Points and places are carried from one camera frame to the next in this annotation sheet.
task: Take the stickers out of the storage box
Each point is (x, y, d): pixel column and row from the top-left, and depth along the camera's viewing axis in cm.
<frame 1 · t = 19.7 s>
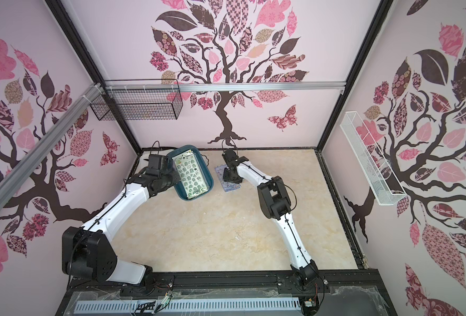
left hand: (174, 179, 86), fingers closed
right hand: (229, 180, 105), fingers open
teal storage box: (207, 172, 88), point 19 cm above the table
green dinosaur sticker sheet: (189, 174, 89), point 18 cm above the table
purple white sticker sheet: (227, 185, 105), on the table

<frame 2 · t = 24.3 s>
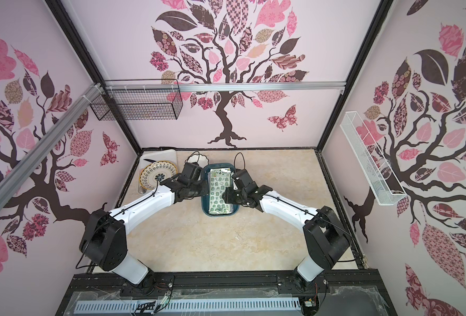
left hand: (204, 191, 88), fingers closed
right hand: (225, 198, 85), fingers open
green dinosaur sticker sheet: (219, 178, 91), point 15 cm above the table
patterned yellow rim plate: (152, 174, 109), point 2 cm above the table
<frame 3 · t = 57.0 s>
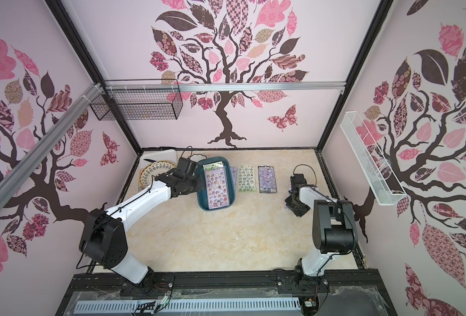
left hand: (199, 187, 88), fingers closed
right hand: (292, 209, 94), fingers open
green dinosaur sticker sheet: (246, 178, 109), on the table
lilac 3D animal sticker sheet: (216, 184, 89), point 15 cm above the table
dark purple sticker sheet: (266, 180, 109), on the table
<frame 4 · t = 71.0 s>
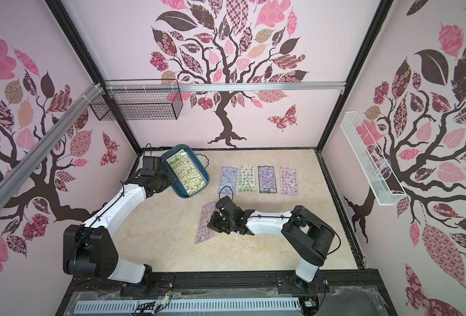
left hand: (171, 180, 88), fingers closed
right hand: (205, 228, 83), fingers closed
teal storage box: (177, 186, 89), point 14 cm above the table
lilac 3D animal sticker sheet: (289, 182, 108), on the table
green animal sticker sheet: (186, 172, 91), point 17 cm above the table
lilac character sticker sheet: (204, 232, 84), point 5 cm above the table
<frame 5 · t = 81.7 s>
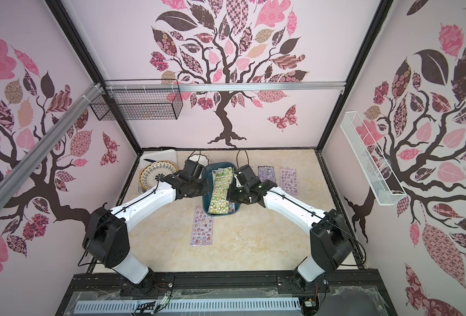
left hand: (206, 191, 88), fingers closed
right hand: (225, 199, 82), fingers closed
green animal sticker sheet: (222, 179, 90), point 16 cm above the table
lilac character sticker sheet: (202, 229, 91), on the table
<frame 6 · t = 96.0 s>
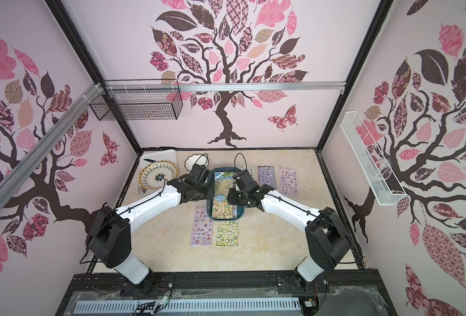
left hand: (211, 195, 88), fingers closed
right hand: (228, 200, 85), fingers open
green animal sticker sheet: (227, 234, 89), on the table
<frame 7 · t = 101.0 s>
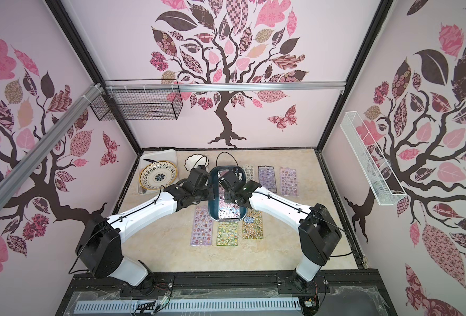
left hand: (212, 193, 86), fingers closed
right hand: (233, 195, 85), fingers open
panda sticker sheet: (252, 226, 91), on the table
pink cat sticker sheet: (227, 210, 87), point 9 cm above the table
